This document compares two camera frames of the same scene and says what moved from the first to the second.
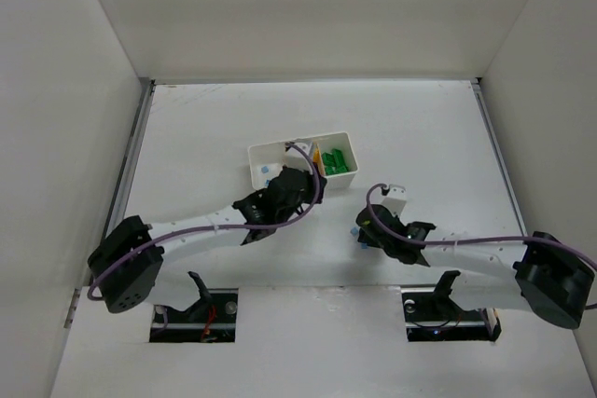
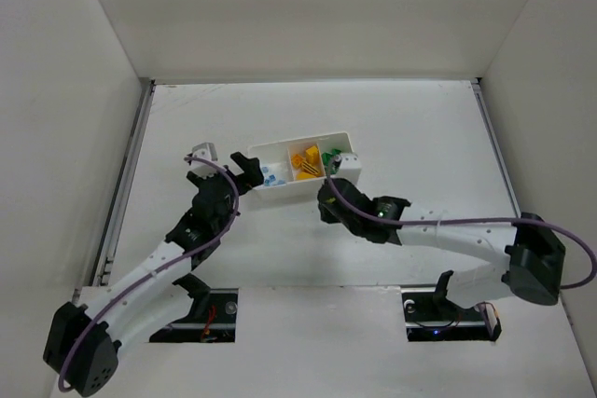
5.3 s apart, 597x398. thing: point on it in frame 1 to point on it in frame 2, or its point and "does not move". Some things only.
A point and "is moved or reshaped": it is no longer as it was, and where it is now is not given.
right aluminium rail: [513, 198] does not move
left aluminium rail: [131, 153] does not move
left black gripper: [301, 179] to [226, 179]
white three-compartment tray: [333, 155] does not move
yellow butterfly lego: [316, 158] is moved or reshaped
